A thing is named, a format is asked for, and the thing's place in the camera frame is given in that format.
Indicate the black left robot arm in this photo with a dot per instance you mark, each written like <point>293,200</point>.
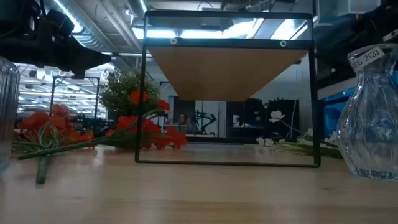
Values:
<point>15,12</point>

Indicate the white artificial flower bunch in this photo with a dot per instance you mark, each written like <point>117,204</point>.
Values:
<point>276,115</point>

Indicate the green potted plant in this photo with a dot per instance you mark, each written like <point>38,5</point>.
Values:
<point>124,90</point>

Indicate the person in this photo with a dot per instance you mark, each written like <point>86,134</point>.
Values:
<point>184,124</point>

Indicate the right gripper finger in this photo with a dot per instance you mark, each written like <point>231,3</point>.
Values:
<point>334,43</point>

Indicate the ribbed clear glass jar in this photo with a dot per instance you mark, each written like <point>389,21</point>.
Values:
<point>7,109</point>

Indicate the black metal frame wooden shelf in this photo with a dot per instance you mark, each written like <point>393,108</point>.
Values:
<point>224,74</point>

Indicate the black background metal frame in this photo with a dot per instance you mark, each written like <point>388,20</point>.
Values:
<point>74,77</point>

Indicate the black background robot arm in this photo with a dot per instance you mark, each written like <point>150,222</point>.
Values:
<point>206,119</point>

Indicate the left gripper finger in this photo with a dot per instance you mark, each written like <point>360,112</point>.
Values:
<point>93,57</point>
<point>81,70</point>

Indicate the curvy glass vase with label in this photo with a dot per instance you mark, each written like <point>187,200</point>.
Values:
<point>373,124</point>

